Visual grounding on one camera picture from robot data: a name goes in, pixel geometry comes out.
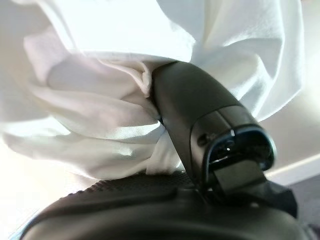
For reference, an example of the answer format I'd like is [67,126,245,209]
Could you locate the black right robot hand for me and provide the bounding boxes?
[19,61,308,240]

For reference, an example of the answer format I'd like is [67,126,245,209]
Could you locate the white garment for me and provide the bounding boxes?
[0,0,308,181]

